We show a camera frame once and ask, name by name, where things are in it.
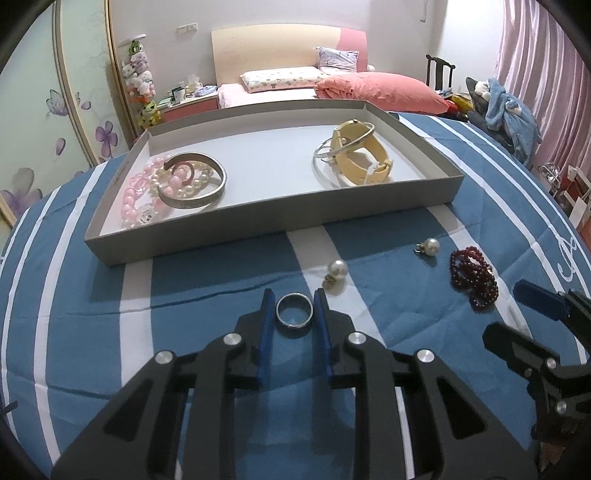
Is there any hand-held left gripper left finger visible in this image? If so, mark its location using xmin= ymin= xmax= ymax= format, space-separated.
xmin=51 ymin=288 xmax=273 ymax=480

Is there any white paper bag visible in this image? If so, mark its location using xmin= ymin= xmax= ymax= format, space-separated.
xmin=561 ymin=166 xmax=591 ymax=227

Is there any pink pillow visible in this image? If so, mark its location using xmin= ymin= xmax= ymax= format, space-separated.
xmin=315 ymin=71 xmax=450 ymax=115

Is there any dark wooden chair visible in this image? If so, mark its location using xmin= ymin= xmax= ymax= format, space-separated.
xmin=426 ymin=54 xmax=455 ymax=92

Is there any pink nightstand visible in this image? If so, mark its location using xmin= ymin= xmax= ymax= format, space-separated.
xmin=159 ymin=90 xmax=220 ymax=123

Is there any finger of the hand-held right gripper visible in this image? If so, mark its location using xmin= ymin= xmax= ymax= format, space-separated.
xmin=482 ymin=322 xmax=561 ymax=384
xmin=513 ymin=279 xmax=591 ymax=324

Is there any tissue box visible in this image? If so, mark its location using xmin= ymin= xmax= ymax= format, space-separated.
xmin=185 ymin=76 xmax=218 ymax=97

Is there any thin silver wire bangle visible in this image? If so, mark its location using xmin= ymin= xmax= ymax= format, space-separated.
xmin=313 ymin=122 xmax=377 ymax=178

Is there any cream pink bed headboard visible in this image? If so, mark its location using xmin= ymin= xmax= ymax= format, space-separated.
xmin=211 ymin=24 xmax=370 ymax=86

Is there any dark red bead bracelet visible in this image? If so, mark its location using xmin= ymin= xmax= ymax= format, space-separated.
xmin=450 ymin=248 xmax=499 ymax=310

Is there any blue white striped tablecloth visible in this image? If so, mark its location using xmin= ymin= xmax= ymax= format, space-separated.
xmin=0 ymin=111 xmax=591 ymax=480

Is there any white wire basket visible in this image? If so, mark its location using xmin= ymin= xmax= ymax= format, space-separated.
xmin=538 ymin=162 xmax=561 ymax=195

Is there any yellow wrist watch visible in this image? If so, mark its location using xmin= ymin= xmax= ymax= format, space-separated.
xmin=330 ymin=119 xmax=394 ymax=186

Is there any grey white plush toy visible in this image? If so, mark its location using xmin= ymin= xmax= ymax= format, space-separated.
xmin=465 ymin=76 xmax=492 ymax=125

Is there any blue plush robe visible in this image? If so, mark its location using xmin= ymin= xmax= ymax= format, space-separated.
xmin=482 ymin=78 xmax=542 ymax=160

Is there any pink bed sheet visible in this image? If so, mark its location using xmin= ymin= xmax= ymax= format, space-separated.
xmin=217 ymin=83 xmax=324 ymax=110

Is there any white pearl bracelet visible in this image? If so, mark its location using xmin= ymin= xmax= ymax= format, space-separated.
xmin=150 ymin=166 xmax=215 ymax=197

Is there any pink curtain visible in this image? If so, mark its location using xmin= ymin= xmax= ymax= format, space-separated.
xmin=496 ymin=0 xmax=591 ymax=171

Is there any purple patterned pillow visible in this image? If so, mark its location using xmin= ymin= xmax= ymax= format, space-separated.
xmin=316 ymin=46 xmax=360 ymax=73

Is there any floral sliding door wardrobe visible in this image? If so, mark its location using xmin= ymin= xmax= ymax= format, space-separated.
xmin=0 ymin=0 xmax=139 ymax=227

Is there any white patterned pillow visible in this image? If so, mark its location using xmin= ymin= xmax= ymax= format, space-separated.
xmin=240 ymin=66 xmax=331 ymax=94

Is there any column of stuffed toys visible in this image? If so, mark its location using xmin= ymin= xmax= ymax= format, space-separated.
xmin=117 ymin=34 xmax=162 ymax=130

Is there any pink bead bracelet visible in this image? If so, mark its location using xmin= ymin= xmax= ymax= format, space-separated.
xmin=121 ymin=157 xmax=195 ymax=229

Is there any grey cardboard tray box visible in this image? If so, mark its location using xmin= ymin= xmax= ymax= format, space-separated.
xmin=84 ymin=100 xmax=465 ymax=267

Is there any silver ring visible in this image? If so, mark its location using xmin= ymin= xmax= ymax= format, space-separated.
xmin=276 ymin=293 xmax=315 ymax=329

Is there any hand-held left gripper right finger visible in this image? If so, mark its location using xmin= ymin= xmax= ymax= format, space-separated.
xmin=313 ymin=287 xmax=541 ymax=480

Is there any wide silver cuff bangle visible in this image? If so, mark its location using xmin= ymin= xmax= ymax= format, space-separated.
xmin=158 ymin=153 xmax=228 ymax=210

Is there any red yellow toy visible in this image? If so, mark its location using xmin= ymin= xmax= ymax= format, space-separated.
xmin=443 ymin=90 xmax=476 ymax=114

